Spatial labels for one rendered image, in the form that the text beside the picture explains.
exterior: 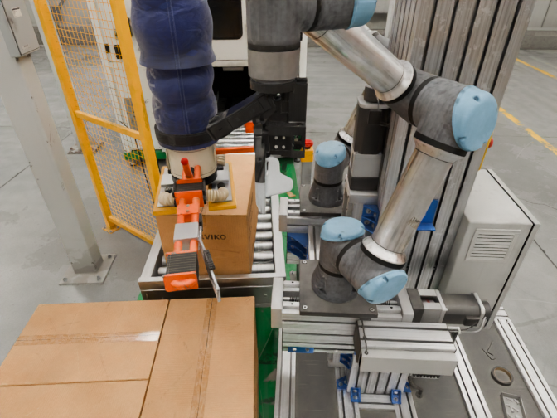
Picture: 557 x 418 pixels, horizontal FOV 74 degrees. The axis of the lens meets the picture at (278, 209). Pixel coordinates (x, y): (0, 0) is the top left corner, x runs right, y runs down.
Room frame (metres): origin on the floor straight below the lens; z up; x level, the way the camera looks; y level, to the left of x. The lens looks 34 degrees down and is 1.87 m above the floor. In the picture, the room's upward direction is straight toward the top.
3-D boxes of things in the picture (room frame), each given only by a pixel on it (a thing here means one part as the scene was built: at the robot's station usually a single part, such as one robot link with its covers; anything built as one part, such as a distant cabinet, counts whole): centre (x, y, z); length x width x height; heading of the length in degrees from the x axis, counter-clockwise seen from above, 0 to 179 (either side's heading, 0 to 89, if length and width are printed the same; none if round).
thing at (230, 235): (1.61, 0.33, 0.75); 0.60 x 0.40 x 0.40; 179
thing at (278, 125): (0.57, 0.00, 1.66); 0.09 x 0.08 x 0.12; 87
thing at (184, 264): (0.65, 0.23, 1.26); 0.08 x 0.07 x 0.05; 9
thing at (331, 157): (1.31, -0.20, 1.20); 0.13 x 0.12 x 0.14; 147
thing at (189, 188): (0.99, 0.28, 1.26); 0.10 x 0.08 x 0.06; 99
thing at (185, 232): (0.78, 0.24, 1.25); 0.07 x 0.07 x 0.04; 9
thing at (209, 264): (0.71, 0.18, 1.26); 0.31 x 0.03 x 0.05; 22
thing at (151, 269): (2.43, 0.70, 0.50); 2.31 x 0.05 x 0.19; 3
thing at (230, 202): (1.25, 0.22, 1.15); 0.34 x 0.10 x 0.05; 9
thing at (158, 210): (1.22, 0.41, 1.15); 0.34 x 0.10 x 0.05; 9
